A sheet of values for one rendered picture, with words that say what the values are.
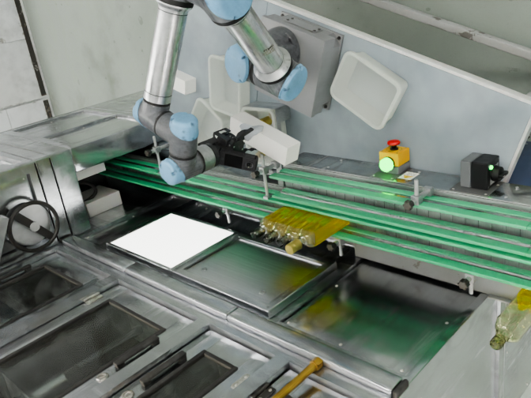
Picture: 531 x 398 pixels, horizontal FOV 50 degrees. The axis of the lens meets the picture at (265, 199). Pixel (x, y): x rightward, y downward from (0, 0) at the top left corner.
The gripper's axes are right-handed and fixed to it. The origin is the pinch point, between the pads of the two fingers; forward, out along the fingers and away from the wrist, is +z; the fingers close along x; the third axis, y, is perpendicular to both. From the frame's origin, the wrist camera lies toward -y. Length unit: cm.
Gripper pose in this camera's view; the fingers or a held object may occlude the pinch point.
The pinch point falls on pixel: (261, 138)
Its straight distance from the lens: 175.7
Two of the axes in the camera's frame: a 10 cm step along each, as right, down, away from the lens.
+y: -7.2, -4.7, 5.1
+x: -1.1, 8.1, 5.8
